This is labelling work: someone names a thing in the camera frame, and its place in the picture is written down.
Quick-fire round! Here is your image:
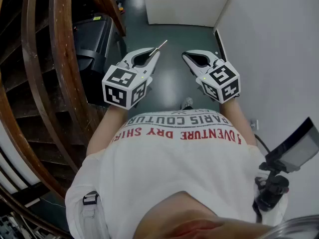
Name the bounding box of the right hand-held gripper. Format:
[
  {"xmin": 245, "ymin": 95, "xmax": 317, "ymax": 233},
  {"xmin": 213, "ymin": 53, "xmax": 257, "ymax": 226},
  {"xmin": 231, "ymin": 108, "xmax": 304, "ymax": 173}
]
[{"xmin": 181, "ymin": 49, "xmax": 241, "ymax": 104}]

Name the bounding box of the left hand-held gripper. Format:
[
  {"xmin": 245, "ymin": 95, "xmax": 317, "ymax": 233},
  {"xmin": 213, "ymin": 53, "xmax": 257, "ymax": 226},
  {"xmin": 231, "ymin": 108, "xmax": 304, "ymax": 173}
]
[{"xmin": 102, "ymin": 47, "xmax": 160, "ymax": 111}]

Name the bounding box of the small metal key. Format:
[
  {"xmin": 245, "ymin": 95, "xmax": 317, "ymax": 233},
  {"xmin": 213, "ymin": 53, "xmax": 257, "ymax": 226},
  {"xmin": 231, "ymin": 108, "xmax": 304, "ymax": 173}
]
[{"xmin": 149, "ymin": 40, "xmax": 168, "ymax": 56}]

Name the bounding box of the white door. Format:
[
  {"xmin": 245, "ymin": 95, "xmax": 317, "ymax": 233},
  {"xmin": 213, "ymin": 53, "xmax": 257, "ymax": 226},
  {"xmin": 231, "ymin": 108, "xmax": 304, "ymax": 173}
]
[{"xmin": 142, "ymin": 0, "xmax": 236, "ymax": 27}]

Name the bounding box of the person's left forearm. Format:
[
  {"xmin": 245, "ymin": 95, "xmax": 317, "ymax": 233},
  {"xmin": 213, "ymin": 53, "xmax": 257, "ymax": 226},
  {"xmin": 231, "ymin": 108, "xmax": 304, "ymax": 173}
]
[{"xmin": 86, "ymin": 105, "xmax": 129, "ymax": 156}]

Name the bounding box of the person's right forearm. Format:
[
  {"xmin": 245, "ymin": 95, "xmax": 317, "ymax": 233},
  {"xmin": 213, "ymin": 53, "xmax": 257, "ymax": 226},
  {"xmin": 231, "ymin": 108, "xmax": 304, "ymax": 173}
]
[{"xmin": 221, "ymin": 97, "xmax": 257, "ymax": 146}]

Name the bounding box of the black skirting strip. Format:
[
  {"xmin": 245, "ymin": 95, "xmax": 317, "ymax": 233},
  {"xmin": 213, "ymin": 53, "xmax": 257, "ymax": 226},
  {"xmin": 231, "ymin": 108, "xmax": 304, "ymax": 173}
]
[{"xmin": 214, "ymin": 29, "xmax": 227, "ymax": 60}]

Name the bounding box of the person's grey shoe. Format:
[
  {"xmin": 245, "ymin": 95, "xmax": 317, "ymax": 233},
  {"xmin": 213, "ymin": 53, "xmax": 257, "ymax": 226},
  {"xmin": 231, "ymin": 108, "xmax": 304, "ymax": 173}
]
[{"xmin": 180, "ymin": 97, "xmax": 194, "ymax": 111}]

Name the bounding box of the black suitcase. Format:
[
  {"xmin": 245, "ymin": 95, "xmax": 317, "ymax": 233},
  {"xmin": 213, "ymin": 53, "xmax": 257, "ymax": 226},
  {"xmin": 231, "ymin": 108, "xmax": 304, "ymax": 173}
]
[{"xmin": 72, "ymin": 13, "xmax": 128, "ymax": 84}]

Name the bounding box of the straight brown wooden beam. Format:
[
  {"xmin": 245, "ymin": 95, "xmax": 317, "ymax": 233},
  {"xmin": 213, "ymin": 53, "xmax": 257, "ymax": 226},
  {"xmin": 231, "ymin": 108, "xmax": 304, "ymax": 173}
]
[{"xmin": 84, "ymin": 0, "xmax": 127, "ymax": 37}]

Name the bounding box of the white printed t-shirt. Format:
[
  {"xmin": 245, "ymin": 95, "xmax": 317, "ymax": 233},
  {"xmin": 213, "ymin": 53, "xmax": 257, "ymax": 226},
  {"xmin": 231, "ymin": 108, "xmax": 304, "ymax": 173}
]
[{"xmin": 64, "ymin": 108, "xmax": 289, "ymax": 239}]

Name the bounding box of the person's chin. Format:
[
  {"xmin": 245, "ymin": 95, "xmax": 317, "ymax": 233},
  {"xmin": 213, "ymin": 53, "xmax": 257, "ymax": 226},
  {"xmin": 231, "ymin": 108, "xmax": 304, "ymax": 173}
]
[{"xmin": 133, "ymin": 192, "xmax": 272, "ymax": 239}]

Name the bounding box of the grey headset rim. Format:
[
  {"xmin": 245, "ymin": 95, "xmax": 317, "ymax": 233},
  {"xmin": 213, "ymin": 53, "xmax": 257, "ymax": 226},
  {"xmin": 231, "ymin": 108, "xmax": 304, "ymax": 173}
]
[{"xmin": 259, "ymin": 214, "xmax": 319, "ymax": 239}]

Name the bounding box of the black cable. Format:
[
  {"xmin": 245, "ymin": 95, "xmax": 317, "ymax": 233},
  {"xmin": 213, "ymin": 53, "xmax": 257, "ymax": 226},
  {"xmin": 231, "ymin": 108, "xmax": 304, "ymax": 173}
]
[{"xmin": 254, "ymin": 133, "xmax": 272, "ymax": 154}]

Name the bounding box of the dark curved wooden rail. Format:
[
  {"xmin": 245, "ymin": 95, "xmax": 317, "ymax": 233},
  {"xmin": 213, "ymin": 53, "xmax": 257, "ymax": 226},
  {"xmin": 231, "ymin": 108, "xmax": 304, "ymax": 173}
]
[{"xmin": 21, "ymin": 0, "xmax": 79, "ymax": 174}]

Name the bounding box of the black monitor mount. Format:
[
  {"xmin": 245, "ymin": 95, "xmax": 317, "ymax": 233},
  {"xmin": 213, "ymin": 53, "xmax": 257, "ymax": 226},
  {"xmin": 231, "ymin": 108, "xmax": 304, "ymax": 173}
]
[{"xmin": 253, "ymin": 162, "xmax": 290, "ymax": 224}]

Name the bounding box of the grey strap with black buckle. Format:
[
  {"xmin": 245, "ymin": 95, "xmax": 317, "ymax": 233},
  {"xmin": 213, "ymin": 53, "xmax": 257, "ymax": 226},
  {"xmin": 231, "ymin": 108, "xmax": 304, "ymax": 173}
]
[{"xmin": 81, "ymin": 192, "xmax": 101, "ymax": 239}]

